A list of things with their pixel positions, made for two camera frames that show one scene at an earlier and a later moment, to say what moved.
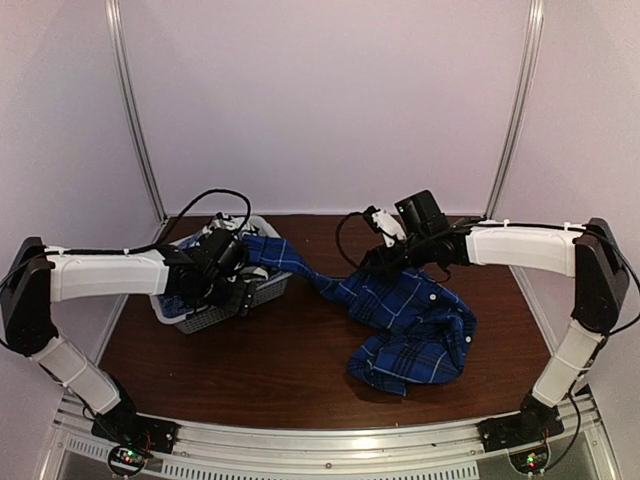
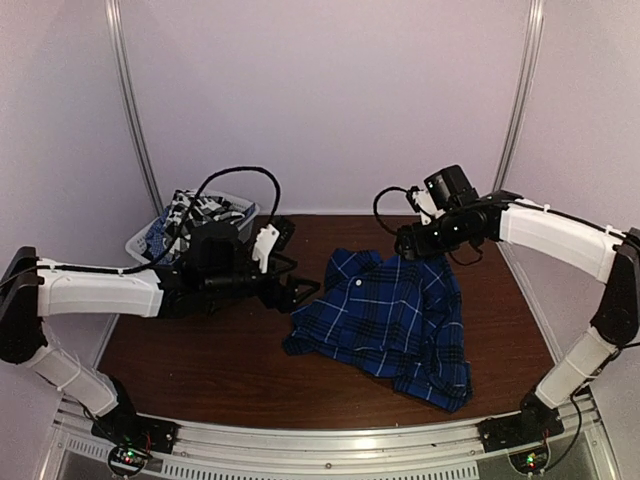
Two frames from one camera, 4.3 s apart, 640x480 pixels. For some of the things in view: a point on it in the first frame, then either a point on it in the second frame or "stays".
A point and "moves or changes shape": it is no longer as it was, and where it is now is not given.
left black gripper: x=239 y=302 → x=285 y=301
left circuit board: x=125 y=461 stays
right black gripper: x=384 y=267 → x=421 y=245
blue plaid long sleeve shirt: x=415 y=326 moves or changes shape
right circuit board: x=530 y=461 stays
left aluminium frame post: x=121 y=56 stays
